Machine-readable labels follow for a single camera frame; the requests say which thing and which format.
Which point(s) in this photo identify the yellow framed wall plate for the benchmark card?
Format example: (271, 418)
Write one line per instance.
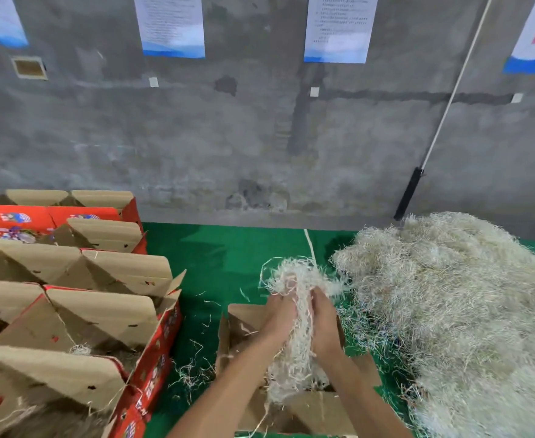
(28, 67)

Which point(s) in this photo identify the red printed cardboard box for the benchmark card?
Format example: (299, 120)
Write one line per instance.
(58, 374)
(103, 234)
(3, 296)
(322, 415)
(103, 314)
(26, 255)
(131, 269)

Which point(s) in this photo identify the person's right hand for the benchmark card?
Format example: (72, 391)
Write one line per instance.
(327, 328)

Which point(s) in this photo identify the pile of shredded paper filler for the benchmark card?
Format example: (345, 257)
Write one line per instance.
(459, 305)

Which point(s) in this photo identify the group of red fruit boxes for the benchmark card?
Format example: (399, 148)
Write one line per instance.
(103, 198)

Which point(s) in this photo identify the person's left forearm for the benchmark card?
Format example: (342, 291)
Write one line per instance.
(222, 401)

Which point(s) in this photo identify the person's left hand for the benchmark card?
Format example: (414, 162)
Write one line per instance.
(278, 322)

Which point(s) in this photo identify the person's right forearm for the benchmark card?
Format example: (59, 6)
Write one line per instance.
(363, 406)

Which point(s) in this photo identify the handful of shredded paper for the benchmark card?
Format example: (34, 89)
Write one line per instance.
(49, 422)
(79, 348)
(290, 360)

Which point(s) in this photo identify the white pole with black grip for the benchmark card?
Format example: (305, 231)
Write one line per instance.
(409, 191)

